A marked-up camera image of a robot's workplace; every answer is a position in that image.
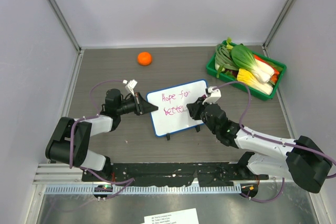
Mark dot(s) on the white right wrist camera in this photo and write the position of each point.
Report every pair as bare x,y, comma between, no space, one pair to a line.
213,94

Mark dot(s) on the yellow white napa cabbage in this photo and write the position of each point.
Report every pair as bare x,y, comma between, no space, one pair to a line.
249,79

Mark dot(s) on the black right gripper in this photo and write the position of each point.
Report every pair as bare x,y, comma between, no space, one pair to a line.
195,107

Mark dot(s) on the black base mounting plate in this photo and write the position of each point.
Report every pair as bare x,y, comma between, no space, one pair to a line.
208,174

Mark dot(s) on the blue framed whiteboard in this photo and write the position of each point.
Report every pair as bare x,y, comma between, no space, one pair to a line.
172,115

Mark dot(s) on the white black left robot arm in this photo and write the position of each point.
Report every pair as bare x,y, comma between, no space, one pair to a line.
69,143

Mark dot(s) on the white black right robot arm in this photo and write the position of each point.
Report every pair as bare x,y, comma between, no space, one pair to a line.
300,160

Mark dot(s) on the green plastic basket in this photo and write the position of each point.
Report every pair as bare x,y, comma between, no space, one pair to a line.
230,75

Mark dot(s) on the white printed paper sheet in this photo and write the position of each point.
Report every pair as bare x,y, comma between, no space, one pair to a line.
188,216

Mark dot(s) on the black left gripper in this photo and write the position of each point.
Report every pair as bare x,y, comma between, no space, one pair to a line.
142,107

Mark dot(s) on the green long beans bundle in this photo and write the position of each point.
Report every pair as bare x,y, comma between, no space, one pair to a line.
223,60

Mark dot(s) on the green bok choy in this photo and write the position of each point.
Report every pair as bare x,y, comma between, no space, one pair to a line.
243,57

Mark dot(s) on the orange tangerine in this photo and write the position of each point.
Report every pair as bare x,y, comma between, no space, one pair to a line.
144,58

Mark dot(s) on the slotted cable duct rail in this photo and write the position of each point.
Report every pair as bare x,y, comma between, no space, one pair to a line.
100,189

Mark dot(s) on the red orange pepper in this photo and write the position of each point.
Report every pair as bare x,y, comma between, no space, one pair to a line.
269,68

